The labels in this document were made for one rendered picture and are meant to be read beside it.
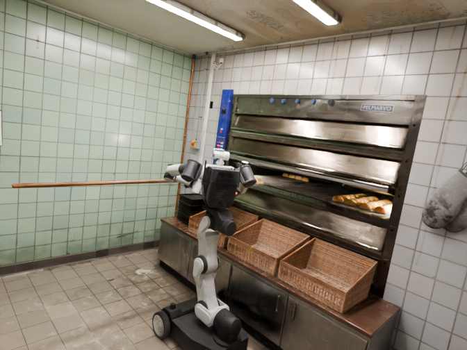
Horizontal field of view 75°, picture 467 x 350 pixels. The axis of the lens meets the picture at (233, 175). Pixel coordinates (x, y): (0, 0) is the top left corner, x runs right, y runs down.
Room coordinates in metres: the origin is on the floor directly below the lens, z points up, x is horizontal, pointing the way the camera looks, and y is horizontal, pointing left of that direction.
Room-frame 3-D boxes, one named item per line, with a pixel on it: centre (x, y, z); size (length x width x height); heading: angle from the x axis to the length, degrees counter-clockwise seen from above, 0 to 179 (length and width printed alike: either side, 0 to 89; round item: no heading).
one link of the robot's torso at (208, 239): (2.28, 0.11, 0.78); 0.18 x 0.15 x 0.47; 135
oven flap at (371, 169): (2.86, -0.56, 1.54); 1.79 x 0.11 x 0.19; 45
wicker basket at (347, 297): (2.24, -0.81, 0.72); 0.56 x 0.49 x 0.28; 44
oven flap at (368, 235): (2.86, -0.56, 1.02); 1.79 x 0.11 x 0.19; 45
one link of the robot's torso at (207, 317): (2.19, 0.02, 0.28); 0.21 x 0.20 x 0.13; 45
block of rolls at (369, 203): (2.77, -1.29, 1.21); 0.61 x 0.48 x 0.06; 135
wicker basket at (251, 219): (3.08, 0.04, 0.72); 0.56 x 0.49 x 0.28; 47
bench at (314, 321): (2.73, -0.28, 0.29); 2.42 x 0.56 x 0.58; 45
